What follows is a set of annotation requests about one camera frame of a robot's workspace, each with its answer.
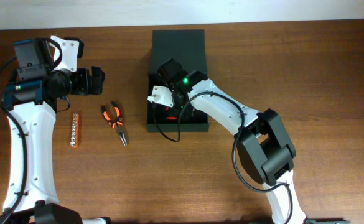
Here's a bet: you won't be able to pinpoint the red small cutting pliers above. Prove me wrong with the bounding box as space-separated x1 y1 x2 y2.
164 107 179 121

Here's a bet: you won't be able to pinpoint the orange black long-nose pliers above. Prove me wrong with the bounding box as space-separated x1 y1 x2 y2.
101 101 128 146

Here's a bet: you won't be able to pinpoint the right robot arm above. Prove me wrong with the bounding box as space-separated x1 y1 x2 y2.
148 58 307 223

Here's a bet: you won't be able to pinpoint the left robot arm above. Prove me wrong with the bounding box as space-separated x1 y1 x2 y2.
0 36 111 223

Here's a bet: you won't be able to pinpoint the black open gift box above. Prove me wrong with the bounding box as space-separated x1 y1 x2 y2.
146 29 209 133

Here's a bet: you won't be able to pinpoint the orange socket bit holder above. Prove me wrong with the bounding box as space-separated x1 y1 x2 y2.
70 112 80 148

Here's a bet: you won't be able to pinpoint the right black cable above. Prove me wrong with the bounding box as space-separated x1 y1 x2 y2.
152 91 294 224

